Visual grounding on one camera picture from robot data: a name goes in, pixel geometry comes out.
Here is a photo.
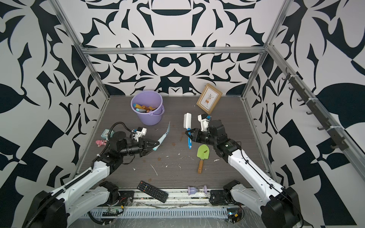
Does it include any light blue pointed trowel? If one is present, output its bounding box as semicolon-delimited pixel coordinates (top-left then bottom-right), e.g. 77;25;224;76
153;123;170;151

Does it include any white blue cleaning brush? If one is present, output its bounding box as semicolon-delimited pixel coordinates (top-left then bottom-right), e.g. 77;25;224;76
183;113;192;150

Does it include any light green small trowel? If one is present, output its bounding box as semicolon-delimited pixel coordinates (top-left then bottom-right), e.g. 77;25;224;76
197;144;210;174

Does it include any yellow scoop trowel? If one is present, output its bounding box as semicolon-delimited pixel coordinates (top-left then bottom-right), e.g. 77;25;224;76
142;105;156;112

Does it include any green trowel yellow handle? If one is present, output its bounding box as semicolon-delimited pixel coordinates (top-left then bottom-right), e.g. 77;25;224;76
133;103;144;109

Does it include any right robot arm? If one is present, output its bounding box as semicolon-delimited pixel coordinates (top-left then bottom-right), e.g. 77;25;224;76
183;119;304;228

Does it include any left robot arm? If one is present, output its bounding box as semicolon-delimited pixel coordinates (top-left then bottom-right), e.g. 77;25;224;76
22;122;160;228

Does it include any purple plastic bucket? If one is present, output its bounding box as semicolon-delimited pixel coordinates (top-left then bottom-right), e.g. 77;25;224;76
131;91;165;126

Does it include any small teal alarm clock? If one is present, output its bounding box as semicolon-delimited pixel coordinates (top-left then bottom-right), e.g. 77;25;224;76
101;129;115;140

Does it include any pink toy figure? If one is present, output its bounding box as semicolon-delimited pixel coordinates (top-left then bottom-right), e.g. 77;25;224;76
96;140;107;147

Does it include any black remote control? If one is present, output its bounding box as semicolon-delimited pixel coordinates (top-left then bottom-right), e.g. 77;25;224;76
137;181;169;203

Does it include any purple sand timer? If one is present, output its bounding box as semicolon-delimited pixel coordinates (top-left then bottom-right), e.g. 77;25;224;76
187;185;208;195

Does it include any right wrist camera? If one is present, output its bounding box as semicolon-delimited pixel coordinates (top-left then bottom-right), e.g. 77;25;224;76
198;114;211;132

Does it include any wooden picture frame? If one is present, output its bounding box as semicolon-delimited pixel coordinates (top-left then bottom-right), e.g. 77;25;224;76
196;84;222;114

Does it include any wall hook rail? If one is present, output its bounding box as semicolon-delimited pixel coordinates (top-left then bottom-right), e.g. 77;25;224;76
284;73;349;151

